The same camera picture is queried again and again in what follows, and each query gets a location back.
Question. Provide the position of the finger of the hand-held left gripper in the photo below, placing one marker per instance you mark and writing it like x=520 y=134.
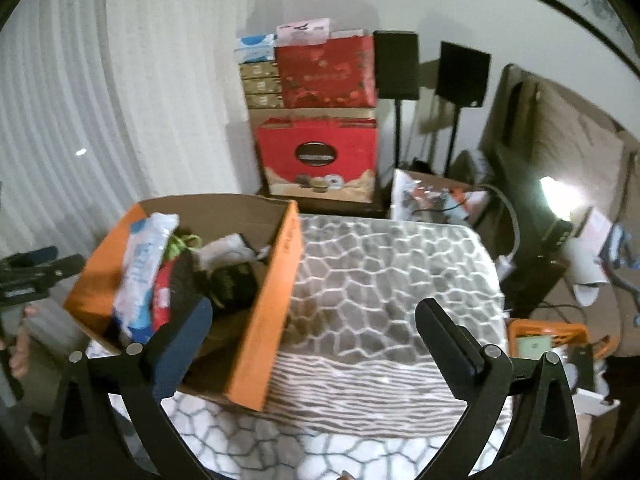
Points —
x=55 y=267
x=30 y=257

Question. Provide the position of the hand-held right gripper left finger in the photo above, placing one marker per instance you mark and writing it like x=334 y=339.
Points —
x=185 y=340

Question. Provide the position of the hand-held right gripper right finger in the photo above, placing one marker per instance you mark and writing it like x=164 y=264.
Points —
x=450 y=340

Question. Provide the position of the red packet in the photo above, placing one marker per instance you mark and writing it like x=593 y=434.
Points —
x=161 y=300

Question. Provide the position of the black cloth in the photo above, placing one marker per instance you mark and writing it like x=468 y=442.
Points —
x=185 y=285

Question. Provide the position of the black pouch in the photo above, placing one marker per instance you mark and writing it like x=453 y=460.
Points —
x=235 y=285

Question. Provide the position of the white plastic bag blue print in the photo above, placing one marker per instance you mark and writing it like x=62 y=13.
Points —
x=140 y=270

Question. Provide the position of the orange cardboard box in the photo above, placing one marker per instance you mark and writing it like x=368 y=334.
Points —
x=270 y=310

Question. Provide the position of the green yarn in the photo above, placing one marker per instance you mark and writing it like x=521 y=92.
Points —
x=182 y=245

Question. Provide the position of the white cloth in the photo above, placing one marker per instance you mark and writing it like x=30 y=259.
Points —
x=225 y=250

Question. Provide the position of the person's left hand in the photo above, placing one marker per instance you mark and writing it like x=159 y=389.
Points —
x=21 y=355

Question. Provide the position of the grey white patterned blanket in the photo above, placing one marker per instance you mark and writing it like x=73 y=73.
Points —
x=390 y=270

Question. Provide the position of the orange basket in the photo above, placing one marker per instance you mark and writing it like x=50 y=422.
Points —
x=545 y=330

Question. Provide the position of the open cardboard box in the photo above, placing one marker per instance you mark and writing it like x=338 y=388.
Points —
x=482 y=200

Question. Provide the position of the clear plastic bag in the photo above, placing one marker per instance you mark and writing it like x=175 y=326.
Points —
x=425 y=197

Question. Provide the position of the lit lamp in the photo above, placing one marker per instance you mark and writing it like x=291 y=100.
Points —
x=555 y=192

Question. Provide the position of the dark wooden nightstand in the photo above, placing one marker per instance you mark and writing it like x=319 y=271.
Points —
x=325 y=207

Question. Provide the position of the white curtain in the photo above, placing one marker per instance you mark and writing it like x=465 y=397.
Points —
x=125 y=85

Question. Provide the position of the red gift bag oval label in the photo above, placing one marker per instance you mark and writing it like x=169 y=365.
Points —
x=280 y=155

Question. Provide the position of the brown headboard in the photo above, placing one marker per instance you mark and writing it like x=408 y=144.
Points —
x=565 y=130

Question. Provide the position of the black speaker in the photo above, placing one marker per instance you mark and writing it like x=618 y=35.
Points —
x=462 y=75
x=396 y=65

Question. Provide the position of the red floral gift box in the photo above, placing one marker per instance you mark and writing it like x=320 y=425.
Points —
x=325 y=75

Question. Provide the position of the blue white tissue pack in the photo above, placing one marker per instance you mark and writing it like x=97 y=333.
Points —
x=256 y=49

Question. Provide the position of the pink tissue pack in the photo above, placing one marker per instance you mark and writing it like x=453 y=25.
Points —
x=302 y=32

